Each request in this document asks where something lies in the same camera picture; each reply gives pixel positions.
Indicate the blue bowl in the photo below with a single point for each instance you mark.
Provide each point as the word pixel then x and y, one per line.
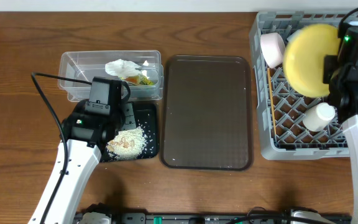
pixel 294 35

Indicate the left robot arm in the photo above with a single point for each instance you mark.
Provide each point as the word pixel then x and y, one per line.
pixel 67 181

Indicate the pink bowl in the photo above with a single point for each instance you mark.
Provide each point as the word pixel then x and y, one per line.
pixel 273 49

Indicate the yellow green snack wrapper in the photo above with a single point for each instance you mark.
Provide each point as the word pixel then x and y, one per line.
pixel 139 80

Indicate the grey dishwasher rack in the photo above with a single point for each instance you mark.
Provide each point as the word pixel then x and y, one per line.
pixel 293 141

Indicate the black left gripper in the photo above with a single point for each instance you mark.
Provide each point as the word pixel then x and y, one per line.
pixel 124 111

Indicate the brown serving tray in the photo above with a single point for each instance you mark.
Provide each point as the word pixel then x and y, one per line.
pixel 207 119

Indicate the white napkin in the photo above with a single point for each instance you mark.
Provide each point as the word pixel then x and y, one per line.
pixel 122 68

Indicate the yellow plate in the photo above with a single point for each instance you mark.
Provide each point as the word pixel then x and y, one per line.
pixel 303 61

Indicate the rice and food scraps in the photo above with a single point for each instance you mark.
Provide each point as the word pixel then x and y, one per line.
pixel 127 145

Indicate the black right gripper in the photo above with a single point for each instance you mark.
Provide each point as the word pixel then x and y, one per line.
pixel 332 66

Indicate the black tray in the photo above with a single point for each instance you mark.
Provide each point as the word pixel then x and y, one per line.
pixel 149 130

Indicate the wooden chopstick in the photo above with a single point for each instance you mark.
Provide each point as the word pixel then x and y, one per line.
pixel 271 102

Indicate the white cup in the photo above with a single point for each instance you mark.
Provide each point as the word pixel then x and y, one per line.
pixel 318 117

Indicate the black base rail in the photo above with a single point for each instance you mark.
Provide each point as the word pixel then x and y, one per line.
pixel 101 213

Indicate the clear plastic bin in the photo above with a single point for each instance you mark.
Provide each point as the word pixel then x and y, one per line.
pixel 86 65

